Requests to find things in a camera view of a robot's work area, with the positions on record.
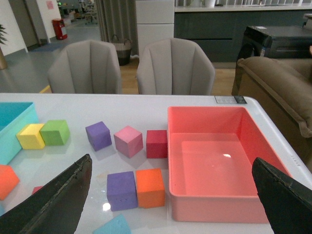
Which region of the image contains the yellow foam block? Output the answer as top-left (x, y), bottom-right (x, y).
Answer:
top-left (16, 123), bottom-right (45, 150)

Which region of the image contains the pink foam block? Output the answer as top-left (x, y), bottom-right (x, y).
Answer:
top-left (114, 126), bottom-right (143, 158)

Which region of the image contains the green foam block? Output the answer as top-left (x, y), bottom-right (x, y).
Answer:
top-left (39, 119), bottom-right (70, 146)

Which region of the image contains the dark grey counter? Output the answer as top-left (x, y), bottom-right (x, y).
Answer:
top-left (174, 3), bottom-right (312, 67)

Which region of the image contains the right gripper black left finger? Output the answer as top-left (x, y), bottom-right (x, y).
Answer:
top-left (0, 154), bottom-right (92, 234)

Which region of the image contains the purple foam block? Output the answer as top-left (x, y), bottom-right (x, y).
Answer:
top-left (107, 171), bottom-right (138, 212)
top-left (85, 121), bottom-right (112, 151)

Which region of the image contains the purple foam block near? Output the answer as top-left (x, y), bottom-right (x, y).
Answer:
top-left (107, 171), bottom-right (138, 212)

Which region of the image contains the teal plastic bin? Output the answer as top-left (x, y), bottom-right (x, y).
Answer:
top-left (0, 102), bottom-right (39, 165)

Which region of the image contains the white pillar cabinet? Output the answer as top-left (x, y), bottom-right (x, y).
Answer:
top-left (135, 0), bottom-right (175, 55)

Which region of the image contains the pink plastic bin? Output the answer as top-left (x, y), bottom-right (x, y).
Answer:
top-left (168, 106), bottom-right (287, 224)

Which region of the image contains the grey chair left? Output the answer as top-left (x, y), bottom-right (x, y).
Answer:
top-left (47, 40), bottom-right (122, 94)

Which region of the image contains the light blue foam block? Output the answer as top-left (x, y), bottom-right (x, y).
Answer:
top-left (93, 214), bottom-right (132, 234)

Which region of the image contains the orange foam block left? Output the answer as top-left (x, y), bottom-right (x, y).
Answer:
top-left (0, 165), bottom-right (20, 200)

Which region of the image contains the dark red foam block far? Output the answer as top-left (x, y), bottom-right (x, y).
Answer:
top-left (146, 130), bottom-right (168, 158)

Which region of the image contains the black cabinet box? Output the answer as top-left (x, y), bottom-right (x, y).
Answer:
top-left (232, 26), bottom-right (312, 97)

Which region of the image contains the grey chair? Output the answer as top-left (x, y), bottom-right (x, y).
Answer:
top-left (47, 40), bottom-right (122, 94)
top-left (136, 38), bottom-right (215, 96)

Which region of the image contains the woven basket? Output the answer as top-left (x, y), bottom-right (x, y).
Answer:
top-left (111, 34), bottom-right (132, 66)

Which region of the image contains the purple foam block far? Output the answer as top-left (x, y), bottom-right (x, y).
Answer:
top-left (85, 121), bottom-right (112, 151)

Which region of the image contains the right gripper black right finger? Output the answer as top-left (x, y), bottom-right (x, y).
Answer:
top-left (252, 157), bottom-right (312, 234)

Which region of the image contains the table corner sticker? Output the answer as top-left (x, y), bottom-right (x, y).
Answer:
top-left (215, 96), bottom-right (247, 104)

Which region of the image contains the orange foam block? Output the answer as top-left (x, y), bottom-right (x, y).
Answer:
top-left (0, 165), bottom-right (20, 200)
top-left (136, 168), bottom-right (165, 209)

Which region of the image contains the red fire cabinet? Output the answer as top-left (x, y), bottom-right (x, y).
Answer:
top-left (52, 19), bottom-right (68, 40)

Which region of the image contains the brown sofa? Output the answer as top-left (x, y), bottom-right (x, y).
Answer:
top-left (232, 57), bottom-right (312, 164)

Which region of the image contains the grey chair right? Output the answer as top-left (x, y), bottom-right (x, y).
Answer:
top-left (136, 38), bottom-right (215, 96)

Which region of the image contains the orange foam block right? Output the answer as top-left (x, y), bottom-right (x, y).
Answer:
top-left (136, 168), bottom-right (165, 209)

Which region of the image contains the red foam block center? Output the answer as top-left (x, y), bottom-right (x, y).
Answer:
top-left (32, 186), bottom-right (43, 194)

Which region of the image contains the potted plant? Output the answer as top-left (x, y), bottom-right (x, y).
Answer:
top-left (0, 23), bottom-right (8, 71)

